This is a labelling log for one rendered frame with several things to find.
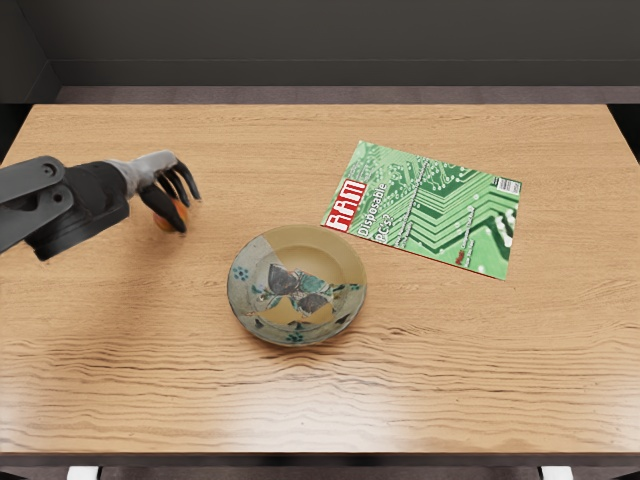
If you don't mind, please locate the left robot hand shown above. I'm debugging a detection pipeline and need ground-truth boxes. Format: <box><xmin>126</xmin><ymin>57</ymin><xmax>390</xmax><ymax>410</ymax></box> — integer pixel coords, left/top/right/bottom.
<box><xmin>106</xmin><ymin>149</ymin><xmax>203</xmax><ymax>235</ymax></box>

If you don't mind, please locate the orange fruit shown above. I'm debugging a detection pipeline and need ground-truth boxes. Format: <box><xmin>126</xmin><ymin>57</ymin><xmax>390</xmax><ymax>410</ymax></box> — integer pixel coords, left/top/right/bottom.
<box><xmin>152</xmin><ymin>198</ymin><xmax>189</xmax><ymax>233</ymax></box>

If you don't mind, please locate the patterned ceramic plate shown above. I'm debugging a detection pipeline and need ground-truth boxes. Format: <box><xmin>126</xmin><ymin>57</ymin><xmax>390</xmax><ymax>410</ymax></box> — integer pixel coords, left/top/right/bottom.
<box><xmin>226</xmin><ymin>224</ymin><xmax>369</xmax><ymax>347</ymax></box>

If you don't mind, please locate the green magazine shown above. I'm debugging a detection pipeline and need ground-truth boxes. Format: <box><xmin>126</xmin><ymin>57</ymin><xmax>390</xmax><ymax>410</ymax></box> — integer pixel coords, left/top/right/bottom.
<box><xmin>320</xmin><ymin>139</ymin><xmax>523</xmax><ymax>282</ymax></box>

